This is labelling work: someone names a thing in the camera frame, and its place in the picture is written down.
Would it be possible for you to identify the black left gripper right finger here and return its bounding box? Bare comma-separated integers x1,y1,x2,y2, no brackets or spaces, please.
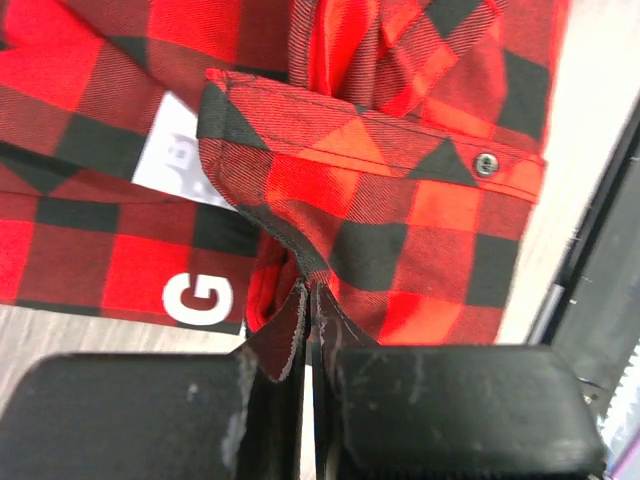
309,285,606,479

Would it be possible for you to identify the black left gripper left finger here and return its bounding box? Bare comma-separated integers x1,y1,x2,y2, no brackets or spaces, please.
1,283,308,479

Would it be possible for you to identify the red black plaid shirt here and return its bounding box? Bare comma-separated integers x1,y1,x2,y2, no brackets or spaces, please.
0,0,571,347

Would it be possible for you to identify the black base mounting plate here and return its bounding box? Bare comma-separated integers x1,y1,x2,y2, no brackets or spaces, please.
547,89,640,401

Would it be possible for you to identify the white slotted cable duct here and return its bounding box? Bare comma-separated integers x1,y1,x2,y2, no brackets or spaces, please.
600,345,639,456

